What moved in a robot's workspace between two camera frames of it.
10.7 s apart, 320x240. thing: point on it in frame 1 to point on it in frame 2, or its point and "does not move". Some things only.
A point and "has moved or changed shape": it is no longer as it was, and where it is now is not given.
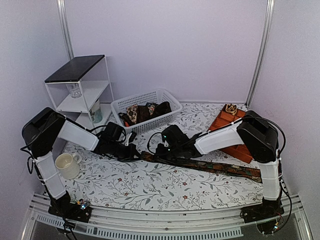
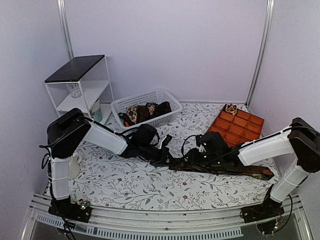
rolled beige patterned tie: [231, 108] does not move
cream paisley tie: [132, 111] does not move
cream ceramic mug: [67, 165] does not move
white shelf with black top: [81, 91] does not move
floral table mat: [144, 183] does not move
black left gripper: [129, 157] to [163, 158]
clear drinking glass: [74, 89] does not move
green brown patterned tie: [250, 174] has moved or changed shape
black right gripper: [159, 153] to [193, 159]
